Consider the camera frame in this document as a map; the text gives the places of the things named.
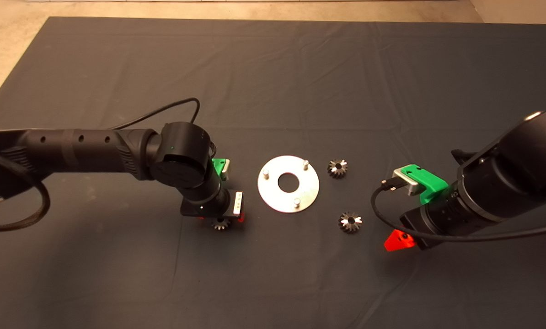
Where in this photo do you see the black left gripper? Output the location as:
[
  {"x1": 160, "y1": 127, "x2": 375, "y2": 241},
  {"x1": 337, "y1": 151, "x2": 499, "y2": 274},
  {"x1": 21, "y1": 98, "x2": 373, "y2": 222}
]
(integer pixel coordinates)
[{"x1": 180, "y1": 183, "x2": 246, "y2": 223}]

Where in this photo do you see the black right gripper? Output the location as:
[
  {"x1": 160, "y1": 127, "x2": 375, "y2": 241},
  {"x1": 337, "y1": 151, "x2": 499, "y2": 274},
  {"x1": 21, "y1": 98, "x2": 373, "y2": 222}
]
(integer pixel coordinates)
[{"x1": 384, "y1": 193, "x2": 470, "y2": 253}]

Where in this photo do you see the round metal carrier plate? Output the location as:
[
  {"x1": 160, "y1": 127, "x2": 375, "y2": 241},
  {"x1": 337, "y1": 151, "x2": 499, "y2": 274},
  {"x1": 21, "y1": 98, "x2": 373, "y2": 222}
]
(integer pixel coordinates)
[{"x1": 257, "y1": 155, "x2": 320, "y2": 213}]

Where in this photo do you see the dark grey table cloth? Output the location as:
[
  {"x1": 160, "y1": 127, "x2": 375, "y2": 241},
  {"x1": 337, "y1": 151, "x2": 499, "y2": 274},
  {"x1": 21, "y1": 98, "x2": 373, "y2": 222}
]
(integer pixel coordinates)
[{"x1": 0, "y1": 17, "x2": 546, "y2": 329}]

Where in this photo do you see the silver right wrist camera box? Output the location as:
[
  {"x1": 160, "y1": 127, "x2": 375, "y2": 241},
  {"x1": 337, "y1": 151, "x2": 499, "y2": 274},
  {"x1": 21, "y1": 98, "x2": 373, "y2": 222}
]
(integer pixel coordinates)
[{"x1": 393, "y1": 168, "x2": 420, "y2": 197}]

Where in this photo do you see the green right camera mount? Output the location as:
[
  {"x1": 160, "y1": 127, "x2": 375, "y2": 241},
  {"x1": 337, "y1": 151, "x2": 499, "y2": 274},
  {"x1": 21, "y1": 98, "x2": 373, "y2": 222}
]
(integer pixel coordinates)
[{"x1": 401, "y1": 164, "x2": 450, "y2": 205}]

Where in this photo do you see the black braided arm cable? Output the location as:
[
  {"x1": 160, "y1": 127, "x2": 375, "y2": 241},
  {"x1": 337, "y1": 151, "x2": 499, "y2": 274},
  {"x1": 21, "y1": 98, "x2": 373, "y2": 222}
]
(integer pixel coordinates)
[{"x1": 0, "y1": 153, "x2": 50, "y2": 231}]

